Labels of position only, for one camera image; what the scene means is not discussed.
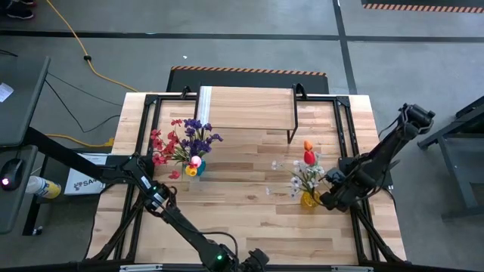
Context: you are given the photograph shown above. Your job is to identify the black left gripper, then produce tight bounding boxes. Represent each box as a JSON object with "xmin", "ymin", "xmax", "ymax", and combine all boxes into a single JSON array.
[{"xmin": 226, "ymin": 248, "xmax": 270, "ymax": 272}]

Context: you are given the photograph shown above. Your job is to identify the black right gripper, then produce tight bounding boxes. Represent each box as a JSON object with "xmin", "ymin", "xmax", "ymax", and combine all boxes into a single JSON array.
[{"xmin": 320, "ymin": 168, "xmax": 360, "ymax": 212}]

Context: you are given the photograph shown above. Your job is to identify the amber glass vase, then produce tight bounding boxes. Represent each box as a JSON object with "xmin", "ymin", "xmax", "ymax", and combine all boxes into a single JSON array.
[{"xmin": 299, "ymin": 190, "xmax": 322, "ymax": 209}]

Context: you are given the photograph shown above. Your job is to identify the white artificial flower bunch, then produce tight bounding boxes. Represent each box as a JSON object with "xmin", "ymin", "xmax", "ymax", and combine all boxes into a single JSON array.
[{"xmin": 264, "ymin": 150, "xmax": 327, "ymax": 201}]

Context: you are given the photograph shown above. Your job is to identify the red artificial tulip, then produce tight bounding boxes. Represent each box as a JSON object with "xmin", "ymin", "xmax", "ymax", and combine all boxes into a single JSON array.
[{"xmin": 302, "ymin": 150, "xmax": 318, "ymax": 193}]

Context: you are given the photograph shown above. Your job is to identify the teal glass vase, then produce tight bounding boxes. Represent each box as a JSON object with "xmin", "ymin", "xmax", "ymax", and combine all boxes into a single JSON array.
[{"xmin": 193, "ymin": 159, "xmax": 208, "ymax": 178}]

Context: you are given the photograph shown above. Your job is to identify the pink artificial tulip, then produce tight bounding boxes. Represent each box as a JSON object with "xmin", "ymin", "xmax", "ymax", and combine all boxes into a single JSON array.
[{"xmin": 187, "ymin": 154, "xmax": 203, "ymax": 171}]

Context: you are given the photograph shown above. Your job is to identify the red artificial flower bunch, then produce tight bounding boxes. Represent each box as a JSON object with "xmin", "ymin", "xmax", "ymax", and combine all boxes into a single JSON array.
[{"xmin": 149, "ymin": 118, "xmax": 183, "ymax": 181}]

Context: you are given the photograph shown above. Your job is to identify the purple artificial flower bunch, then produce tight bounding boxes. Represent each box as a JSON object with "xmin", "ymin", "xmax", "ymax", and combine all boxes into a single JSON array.
[{"xmin": 178, "ymin": 118, "xmax": 225, "ymax": 159}]

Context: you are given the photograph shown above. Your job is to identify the silver aluminium bar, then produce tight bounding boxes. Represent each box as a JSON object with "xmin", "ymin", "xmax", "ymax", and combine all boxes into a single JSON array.
[
  {"xmin": 331, "ymin": 265, "xmax": 374, "ymax": 272},
  {"xmin": 119, "ymin": 264, "xmax": 163, "ymax": 272}
]

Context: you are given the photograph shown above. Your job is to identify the grey metal stand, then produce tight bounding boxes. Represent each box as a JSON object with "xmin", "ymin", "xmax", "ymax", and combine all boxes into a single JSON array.
[{"xmin": 417, "ymin": 96, "xmax": 484, "ymax": 222}]

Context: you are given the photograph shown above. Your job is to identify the black hazard-striped floor mat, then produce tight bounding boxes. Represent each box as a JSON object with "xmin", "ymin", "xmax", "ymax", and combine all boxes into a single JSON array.
[
  {"xmin": 166, "ymin": 66, "xmax": 330, "ymax": 94},
  {"xmin": 361, "ymin": 0, "xmax": 484, "ymax": 14}
]

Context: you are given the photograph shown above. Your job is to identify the white box with logo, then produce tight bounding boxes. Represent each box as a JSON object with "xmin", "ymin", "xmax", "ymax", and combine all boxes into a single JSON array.
[{"xmin": 64, "ymin": 153, "xmax": 110, "ymax": 196}]

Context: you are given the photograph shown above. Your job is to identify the white and yellow bottle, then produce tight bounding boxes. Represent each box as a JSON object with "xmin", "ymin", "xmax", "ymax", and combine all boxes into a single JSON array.
[{"xmin": 25, "ymin": 175, "xmax": 62, "ymax": 200}]

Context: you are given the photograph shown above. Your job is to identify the black desk support beam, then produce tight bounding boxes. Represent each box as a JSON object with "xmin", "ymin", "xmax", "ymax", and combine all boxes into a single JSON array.
[{"xmin": 24, "ymin": 126, "xmax": 110, "ymax": 184}]

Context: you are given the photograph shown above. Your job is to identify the grey desk tray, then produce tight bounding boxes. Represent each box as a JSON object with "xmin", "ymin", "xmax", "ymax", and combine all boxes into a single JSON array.
[{"xmin": 0, "ymin": 145, "xmax": 39, "ymax": 235}]

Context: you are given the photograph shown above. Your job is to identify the black computer mouse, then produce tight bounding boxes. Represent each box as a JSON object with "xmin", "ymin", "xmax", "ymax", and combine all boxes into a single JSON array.
[{"xmin": 0, "ymin": 158, "xmax": 24, "ymax": 192}]

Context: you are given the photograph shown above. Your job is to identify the grey desk top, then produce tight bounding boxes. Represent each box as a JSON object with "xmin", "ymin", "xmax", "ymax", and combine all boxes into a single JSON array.
[{"xmin": 0, "ymin": 56, "xmax": 51, "ymax": 148}]

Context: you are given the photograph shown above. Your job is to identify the white paper note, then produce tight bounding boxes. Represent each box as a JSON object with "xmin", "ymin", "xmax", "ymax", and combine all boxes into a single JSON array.
[{"xmin": 0, "ymin": 82, "xmax": 14, "ymax": 104}]

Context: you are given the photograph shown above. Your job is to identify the wooden shelf with black frame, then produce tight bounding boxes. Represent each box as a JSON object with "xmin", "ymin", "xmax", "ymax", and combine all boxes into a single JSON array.
[{"xmin": 192, "ymin": 83, "xmax": 299, "ymax": 144}]

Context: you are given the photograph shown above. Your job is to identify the black metal rig frame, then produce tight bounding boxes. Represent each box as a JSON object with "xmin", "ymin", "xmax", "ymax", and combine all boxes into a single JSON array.
[{"xmin": 85, "ymin": 83, "xmax": 408, "ymax": 272}]

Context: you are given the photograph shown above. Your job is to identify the yellow cord with plug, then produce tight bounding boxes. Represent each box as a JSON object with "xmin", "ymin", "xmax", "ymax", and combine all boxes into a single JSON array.
[{"xmin": 45, "ymin": 133, "xmax": 115, "ymax": 149}]

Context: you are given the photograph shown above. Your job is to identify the yellow extension cable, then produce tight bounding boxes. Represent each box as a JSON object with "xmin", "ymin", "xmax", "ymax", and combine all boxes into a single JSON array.
[{"xmin": 45, "ymin": 0, "xmax": 139, "ymax": 94}]

